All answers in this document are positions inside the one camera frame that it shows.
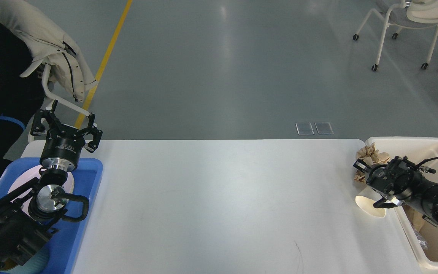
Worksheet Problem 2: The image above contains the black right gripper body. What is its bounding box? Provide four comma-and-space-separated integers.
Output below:
366, 162, 404, 198

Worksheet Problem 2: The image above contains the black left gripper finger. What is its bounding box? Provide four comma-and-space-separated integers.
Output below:
30, 100, 64, 137
75, 114, 103, 153

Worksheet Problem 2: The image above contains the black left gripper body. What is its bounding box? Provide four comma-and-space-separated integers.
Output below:
40, 129, 86, 173

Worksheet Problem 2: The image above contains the brown paper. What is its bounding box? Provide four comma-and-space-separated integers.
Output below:
353, 143, 391, 183

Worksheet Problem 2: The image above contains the white tissue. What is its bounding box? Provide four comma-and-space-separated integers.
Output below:
355, 186, 386, 218

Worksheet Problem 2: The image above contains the brown paper bag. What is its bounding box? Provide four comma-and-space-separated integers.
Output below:
403, 205, 438, 249

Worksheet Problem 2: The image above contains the pink plate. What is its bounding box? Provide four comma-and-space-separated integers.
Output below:
8, 165, 68, 214

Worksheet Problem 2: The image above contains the teal mug yellow inside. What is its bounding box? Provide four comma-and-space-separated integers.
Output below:
0, 247, 50, 274

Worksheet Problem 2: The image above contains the aluminium foil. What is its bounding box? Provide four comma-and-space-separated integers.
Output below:
412, 228, 429, 250

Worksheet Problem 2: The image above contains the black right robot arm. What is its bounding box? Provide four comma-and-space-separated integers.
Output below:
354, 156, 438, 226

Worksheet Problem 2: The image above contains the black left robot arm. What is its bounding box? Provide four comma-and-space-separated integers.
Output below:
0, 101, 102, 269

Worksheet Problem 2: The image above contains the white plastic bin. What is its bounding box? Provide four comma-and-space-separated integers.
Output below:
366, 137, 438, 274

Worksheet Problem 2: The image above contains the chair with beige coat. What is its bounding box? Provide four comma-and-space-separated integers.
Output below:
0, 0, 98, 102

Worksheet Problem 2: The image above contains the white chair on wheels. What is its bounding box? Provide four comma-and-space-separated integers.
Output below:
352, 0, 438, 71

